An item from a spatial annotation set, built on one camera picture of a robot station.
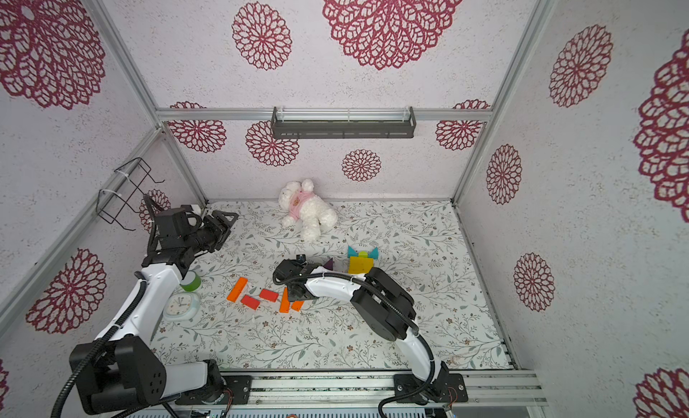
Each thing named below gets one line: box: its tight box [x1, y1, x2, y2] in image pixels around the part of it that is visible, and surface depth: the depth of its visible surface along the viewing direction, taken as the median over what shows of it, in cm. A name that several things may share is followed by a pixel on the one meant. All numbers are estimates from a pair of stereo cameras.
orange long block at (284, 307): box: [279, 287, 290, 314], surface depth 92 cm
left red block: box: [240, 294, 261, 311], surface depth 92 cm
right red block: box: [259, 288, 280, 303], surface depth 94 cm
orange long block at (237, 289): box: [226, 277, 249, 303], surface depth 96 cm
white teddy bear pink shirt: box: [278, 178, 339, 244], surface depth 111 cm
